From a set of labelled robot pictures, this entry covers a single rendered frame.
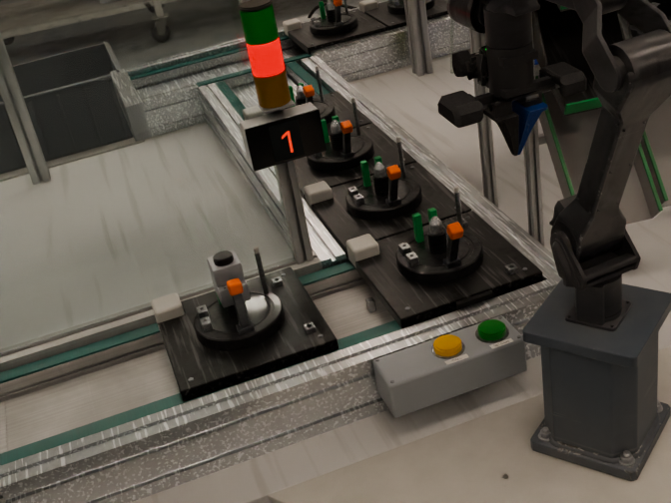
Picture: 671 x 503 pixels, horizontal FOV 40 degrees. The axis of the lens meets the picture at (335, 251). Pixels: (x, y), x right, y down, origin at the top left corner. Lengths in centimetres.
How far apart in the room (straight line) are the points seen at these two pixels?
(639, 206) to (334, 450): 63
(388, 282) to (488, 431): 30
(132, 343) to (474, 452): 58
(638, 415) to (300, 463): 47
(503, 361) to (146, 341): 58
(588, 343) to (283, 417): 45
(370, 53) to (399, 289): 129
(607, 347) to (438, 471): 30
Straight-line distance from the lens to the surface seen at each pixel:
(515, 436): 135
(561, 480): 128
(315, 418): 137
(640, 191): 158
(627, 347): 117
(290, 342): 139
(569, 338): 118
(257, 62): 141
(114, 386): 151
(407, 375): 130
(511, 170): 203
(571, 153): 157
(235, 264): 139
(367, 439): 137
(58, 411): 150
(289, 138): 145
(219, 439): 134
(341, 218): 169
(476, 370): 134
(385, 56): 267
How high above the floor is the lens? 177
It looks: 30 degrees down
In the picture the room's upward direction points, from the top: 11 degrees counter-clockwise
